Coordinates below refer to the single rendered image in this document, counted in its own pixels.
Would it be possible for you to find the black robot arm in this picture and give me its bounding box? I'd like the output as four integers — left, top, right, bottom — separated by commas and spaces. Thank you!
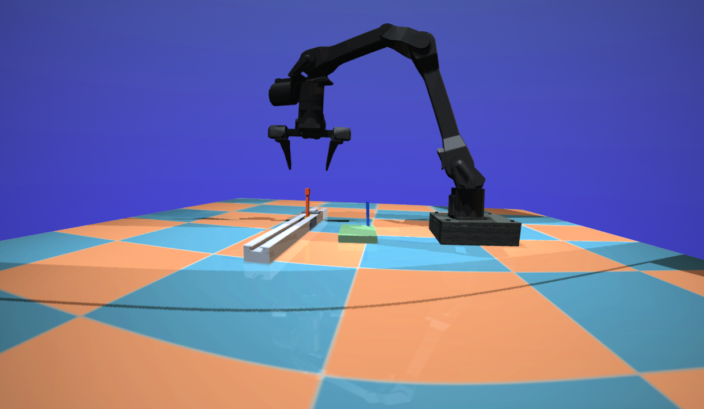
268, 23, 487, 220

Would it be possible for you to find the aluminum rail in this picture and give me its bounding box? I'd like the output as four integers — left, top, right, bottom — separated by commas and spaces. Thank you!
243, 207, 328, 264

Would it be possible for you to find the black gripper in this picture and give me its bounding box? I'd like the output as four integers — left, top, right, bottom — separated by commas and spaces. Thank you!
268, 101, 351, 170

